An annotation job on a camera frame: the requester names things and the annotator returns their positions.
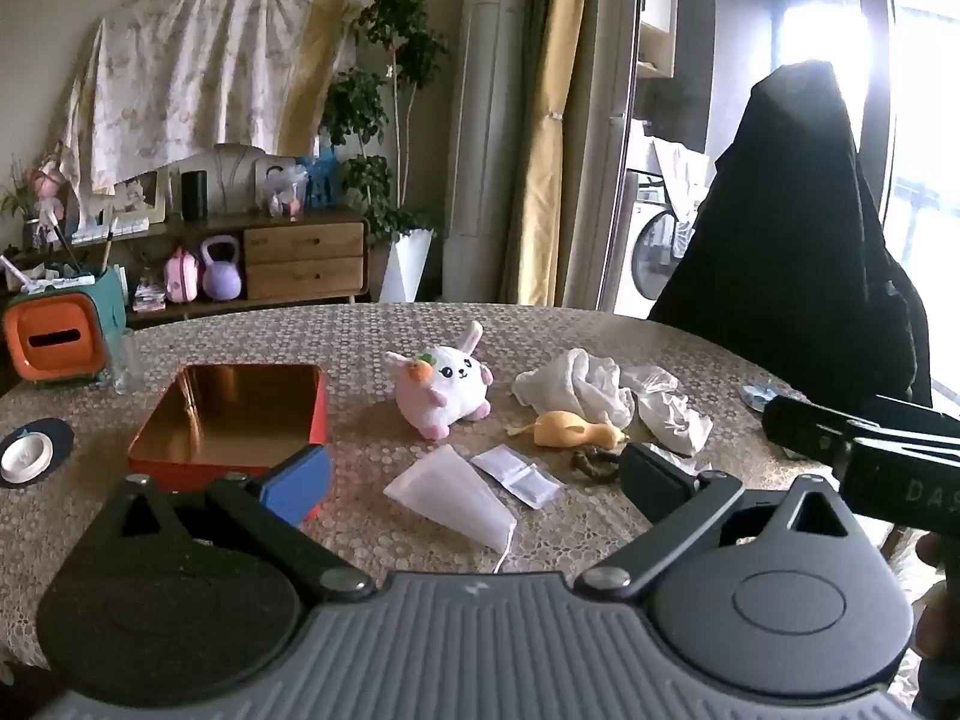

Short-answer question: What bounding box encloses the white sachet packet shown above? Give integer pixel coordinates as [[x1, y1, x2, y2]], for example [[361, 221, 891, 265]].
[[471, 445, 530, 481], [510, 465, 562, 508]]

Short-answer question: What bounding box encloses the grey curtain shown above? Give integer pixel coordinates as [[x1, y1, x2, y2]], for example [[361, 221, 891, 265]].
[[559, 0, 646, 312]]

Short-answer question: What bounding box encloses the floral sheet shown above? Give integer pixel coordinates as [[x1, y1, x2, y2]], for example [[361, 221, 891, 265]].
[[60, 0, 357, 200]]

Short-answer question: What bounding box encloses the yellow curtain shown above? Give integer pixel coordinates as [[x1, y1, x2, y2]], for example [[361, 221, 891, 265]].
[[499, 0, 601, 308]]

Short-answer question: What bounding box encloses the clear plastic bag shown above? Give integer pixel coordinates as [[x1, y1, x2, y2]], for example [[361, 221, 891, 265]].
[[622, 364, 713, 457]]

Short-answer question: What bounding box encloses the clear bag of trinkets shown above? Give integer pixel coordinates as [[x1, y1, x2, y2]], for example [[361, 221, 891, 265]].
[[255, 157, 310, 218]]

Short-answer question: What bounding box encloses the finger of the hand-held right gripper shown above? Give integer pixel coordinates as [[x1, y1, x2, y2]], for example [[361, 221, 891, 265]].
[[761, 394, 880, 466]]

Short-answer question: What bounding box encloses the white washing machine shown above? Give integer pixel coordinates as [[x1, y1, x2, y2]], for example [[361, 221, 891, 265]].
[[615, 169, 702, 316]]

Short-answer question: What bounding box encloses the white planter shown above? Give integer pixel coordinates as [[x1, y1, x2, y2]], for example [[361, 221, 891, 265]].
[[379, 229, 436, 305]]

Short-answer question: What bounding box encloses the hanging white garment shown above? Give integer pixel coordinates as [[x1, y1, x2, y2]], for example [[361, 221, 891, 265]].
[[649, 136, 713, 222]]

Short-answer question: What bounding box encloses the orange teal tissue box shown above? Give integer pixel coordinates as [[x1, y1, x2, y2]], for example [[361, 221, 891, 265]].
[[2, 266, 128, 389]]

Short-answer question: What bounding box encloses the purple kettlebell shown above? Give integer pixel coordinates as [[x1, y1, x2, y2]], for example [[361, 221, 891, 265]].
[[199, 235, 245, 299]]

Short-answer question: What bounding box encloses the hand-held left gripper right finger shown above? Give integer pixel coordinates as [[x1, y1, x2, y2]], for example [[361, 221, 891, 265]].
[[576, 441, 863, 593]]

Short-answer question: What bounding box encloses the pink white plush bunny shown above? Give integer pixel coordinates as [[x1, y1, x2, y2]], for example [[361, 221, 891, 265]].
[[385, 321, 494, 440]]

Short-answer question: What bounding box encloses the pink toy case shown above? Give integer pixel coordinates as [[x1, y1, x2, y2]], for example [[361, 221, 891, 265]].
[[163, 245, 202, 305]]

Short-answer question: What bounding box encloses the pink doll figure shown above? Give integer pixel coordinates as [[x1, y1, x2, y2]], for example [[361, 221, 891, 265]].
[[26, 157, 68, 248]]

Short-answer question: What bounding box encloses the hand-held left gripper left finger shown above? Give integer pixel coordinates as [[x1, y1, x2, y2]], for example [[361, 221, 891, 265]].
[[112, 444, 374, 602]]

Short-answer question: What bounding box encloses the blue ornament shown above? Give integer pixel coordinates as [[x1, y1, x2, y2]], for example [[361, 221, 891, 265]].
[[300, 154, 338, 207]]

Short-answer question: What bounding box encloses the person's right hand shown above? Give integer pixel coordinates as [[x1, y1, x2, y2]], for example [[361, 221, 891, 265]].
[[911, 529, 960, 713]]

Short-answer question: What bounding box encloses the clear drinking glass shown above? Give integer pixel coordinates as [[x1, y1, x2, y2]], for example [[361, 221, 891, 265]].
[[111, 330, 147, 396]]

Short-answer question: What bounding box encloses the black coat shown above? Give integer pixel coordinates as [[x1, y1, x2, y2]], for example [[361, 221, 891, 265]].
[[649, 60, 935, 410]]

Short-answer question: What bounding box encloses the wooden wall cabinet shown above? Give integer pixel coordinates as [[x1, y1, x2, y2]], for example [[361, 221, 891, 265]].
[[637, 0, 677, 80]]

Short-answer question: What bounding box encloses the small brown fuzzy item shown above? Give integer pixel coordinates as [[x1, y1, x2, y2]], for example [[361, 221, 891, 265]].
[[570, 444, 623, 477]]

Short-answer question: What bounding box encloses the red tin box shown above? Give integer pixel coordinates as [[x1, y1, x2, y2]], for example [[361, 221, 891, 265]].
[[126, 362, 331, 492]]

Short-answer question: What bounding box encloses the white bristle makeup brush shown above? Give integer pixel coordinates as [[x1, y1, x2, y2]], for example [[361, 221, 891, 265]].
[[41, 208, 85, 271]]

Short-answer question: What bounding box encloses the small white dish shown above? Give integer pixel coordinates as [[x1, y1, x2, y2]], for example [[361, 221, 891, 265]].
[[0, 429, 52, 482]]

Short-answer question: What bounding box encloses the wooden sideboard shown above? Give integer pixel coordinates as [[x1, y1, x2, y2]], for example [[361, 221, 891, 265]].
[[0, 210, 372, 316]]

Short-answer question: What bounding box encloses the white tube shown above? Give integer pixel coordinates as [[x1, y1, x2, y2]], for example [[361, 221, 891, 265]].
[[0, 255, 76, 295]]

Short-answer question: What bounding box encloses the green potted plant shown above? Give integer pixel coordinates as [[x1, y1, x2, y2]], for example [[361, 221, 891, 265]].
[[322, 0, 451, 245]]

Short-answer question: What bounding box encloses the white cloth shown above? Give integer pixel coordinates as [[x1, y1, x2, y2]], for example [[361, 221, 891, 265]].
[[512, 349, 638, 428]]

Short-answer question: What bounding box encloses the tall white air conditioner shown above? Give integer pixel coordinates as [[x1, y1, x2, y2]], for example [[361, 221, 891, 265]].
[[441, 0, 530, 305]]

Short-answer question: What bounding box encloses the white photo frame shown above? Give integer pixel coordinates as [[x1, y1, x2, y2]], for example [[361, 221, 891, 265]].
[[112, 169, 170, 226]]

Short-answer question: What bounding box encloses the white keyboard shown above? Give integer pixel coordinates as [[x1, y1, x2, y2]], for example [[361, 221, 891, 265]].
[[71, 216, 151, 245]]

